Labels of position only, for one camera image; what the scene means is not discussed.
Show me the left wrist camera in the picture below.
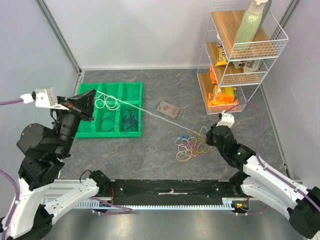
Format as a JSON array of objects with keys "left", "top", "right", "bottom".
[{"left": 34, "top": 86, "right": 68, "bottom": 111}]

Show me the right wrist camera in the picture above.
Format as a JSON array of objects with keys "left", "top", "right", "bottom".
[{"left": 216, "top": 111, "right": 235, "bottom": 128}]

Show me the brown thin cable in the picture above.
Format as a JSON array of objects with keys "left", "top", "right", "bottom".
[{"left": 99, "top": 112, "right": 117, "bottom": 132}]

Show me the yellow thin cable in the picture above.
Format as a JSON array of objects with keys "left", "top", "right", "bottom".
[{"left": 177, "top": 131, "right": 215, "bottom": 163}]

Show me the white thin cable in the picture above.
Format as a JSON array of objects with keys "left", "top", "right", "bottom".
[{"left": 93, "top": 90, "right": 208, "bottom": 162}]

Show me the white wire shelf rack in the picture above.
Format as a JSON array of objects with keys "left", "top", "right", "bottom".
[{"left": 197, "top": 0, "right": 289, "bottom": 115}]

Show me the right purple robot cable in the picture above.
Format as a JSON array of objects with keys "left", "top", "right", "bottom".
[{"left": 224, "top": 101, "right": 320, "bottom": 201}]

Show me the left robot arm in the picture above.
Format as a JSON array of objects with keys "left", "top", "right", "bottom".
[{"left": 0, "top": 87, "right": 110, "bottom": 240}]

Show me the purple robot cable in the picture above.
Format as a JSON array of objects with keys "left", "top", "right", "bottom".
[
  {"left": 0, "top": 98, "right": 28, "bottom": 231},
  {"left": 224, "top": 101, "right": 320, "bottom": 201}
]

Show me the yellow snack pack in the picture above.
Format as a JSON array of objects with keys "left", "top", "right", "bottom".
[{"left": 216, "top": 86, "right": 237, "bottom": 103}]

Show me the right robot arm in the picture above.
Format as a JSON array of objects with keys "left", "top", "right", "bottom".
[{"left": 206, "top": 124, "right": 320, "bottom": 239}]

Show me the small grey red box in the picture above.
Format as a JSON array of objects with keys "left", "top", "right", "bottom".
[{"left": 157, "top": 101, "right": 180, "bottom": 119}]

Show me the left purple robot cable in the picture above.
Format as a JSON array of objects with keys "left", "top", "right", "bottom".
[{"left": 0, "top": 98, "right": 28, "bottom": 231}]

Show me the yellow snack bag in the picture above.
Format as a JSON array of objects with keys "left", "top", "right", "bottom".
[{"left": 215, "top": 46, "right": 228, "bottom": 67}]

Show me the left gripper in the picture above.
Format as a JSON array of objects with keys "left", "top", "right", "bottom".
[{"left": 52, "top": 88, "right": 98, "bottom": 155}]

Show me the white snack package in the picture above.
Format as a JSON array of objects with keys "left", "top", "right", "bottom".
[{"left": 232, "top": 59, "right": 261, "bottom": 73}]

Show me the grey slotted cable duct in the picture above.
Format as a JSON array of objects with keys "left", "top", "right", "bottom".
[{"left": 74, "top": 199, "right": 235, "bottom": 211}]

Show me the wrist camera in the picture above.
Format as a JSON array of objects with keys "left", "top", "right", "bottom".
[
  {"left": 34, "top": 86, "right": 68, "bottom": 111},
  {"left": 216, "top": 111, "right": 235, "bottom": 128}
]

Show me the green spray bottle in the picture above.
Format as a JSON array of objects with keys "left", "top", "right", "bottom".
[{"left": 234, "top": 0, "right": 272, "bottom": 52}]

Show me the orange snack box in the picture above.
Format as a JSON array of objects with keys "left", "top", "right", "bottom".
[{"left": 207, "top": 84, "right": 239, "bottom": 107}]

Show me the orange thin cable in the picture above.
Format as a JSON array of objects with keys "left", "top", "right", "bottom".
[{"left": 184, "top": 139, "right": 201, "bottom": 158}]

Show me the green compartment tray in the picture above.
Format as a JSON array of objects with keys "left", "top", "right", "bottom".
[{"left": 75, "top": 81, "right": 144, "bottom": 139}]

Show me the purple thin cable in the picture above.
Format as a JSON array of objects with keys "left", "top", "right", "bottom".
[{"left": 120, "top": 106, "right": 141, "bottom": 132}]

